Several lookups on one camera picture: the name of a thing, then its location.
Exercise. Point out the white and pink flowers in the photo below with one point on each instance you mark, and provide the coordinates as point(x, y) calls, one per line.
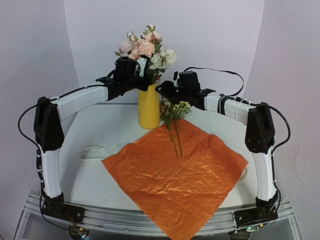
point(169, 56)

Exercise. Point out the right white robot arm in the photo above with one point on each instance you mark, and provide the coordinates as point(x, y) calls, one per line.
point(259, 138)

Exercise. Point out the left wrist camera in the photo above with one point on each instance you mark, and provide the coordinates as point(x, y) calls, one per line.
point(141, 65)

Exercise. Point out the loose bouquet flower stems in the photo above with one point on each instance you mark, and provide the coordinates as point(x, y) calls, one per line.
point(170, 114)

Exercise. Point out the orange yellow wrapping paper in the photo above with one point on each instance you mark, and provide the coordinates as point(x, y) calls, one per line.
point(202, 178)

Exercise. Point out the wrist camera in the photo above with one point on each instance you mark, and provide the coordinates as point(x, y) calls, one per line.
point(141, 65)
point(175, 76)

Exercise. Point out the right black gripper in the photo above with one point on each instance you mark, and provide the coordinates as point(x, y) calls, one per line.
point(165, 88)

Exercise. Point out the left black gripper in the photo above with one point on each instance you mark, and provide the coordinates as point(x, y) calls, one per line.
point(145, 87)

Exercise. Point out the yellow ceramic vase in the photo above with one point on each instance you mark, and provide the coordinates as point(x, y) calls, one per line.
point(149, 108)

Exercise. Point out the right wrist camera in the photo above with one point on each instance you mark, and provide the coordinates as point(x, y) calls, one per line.
point(175, 76)

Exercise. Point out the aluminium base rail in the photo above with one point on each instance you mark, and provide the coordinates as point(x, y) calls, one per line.
point(164, 221)

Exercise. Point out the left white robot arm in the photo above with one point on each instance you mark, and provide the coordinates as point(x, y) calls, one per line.
point(49, 138)

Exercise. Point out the cream printed ribbon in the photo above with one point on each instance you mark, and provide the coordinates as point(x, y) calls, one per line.
point(94, 154)

